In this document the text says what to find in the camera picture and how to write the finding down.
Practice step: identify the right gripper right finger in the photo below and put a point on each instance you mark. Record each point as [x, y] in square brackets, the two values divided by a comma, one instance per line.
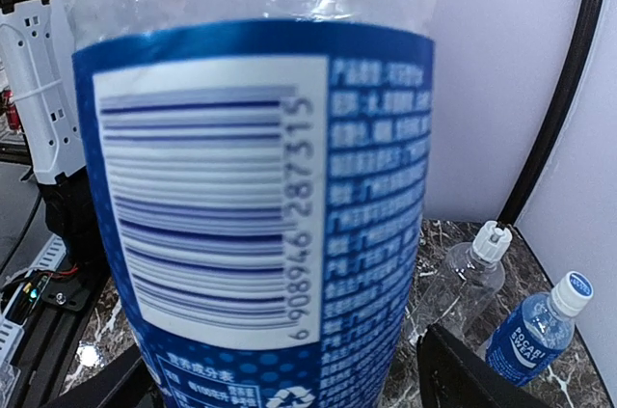
[451, 375]

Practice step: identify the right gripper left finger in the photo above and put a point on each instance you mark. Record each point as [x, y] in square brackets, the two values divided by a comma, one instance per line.
[126, 382]

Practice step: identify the clear bottle white cap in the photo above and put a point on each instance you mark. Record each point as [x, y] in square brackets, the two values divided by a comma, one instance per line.
[467, 280]

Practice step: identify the Pepsi bottle blue label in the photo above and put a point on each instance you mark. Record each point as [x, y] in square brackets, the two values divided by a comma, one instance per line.
[258, 169]

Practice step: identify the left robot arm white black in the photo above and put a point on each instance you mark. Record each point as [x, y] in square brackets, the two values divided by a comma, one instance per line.
[37, 61]

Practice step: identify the Pocari Sweat bottle blue label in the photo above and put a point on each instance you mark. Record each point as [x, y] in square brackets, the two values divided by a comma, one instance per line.
[537, 331]

